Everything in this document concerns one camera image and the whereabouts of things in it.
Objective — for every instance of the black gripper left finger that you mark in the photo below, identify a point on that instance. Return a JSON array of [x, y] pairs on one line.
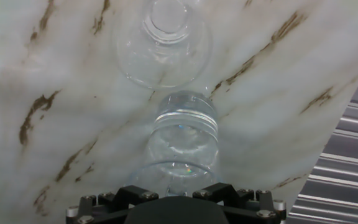
[[117, 200]]

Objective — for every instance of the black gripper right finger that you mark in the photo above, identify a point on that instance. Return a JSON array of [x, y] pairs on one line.
[[238, 199]]

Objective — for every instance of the white marble pattern board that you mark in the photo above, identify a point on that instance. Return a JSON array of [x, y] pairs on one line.
[[57, 124]]

